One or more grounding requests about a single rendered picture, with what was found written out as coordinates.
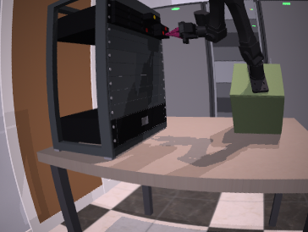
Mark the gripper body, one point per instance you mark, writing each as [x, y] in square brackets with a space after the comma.
[182, 35]

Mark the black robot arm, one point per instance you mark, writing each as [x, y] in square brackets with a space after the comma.
[216, 30]

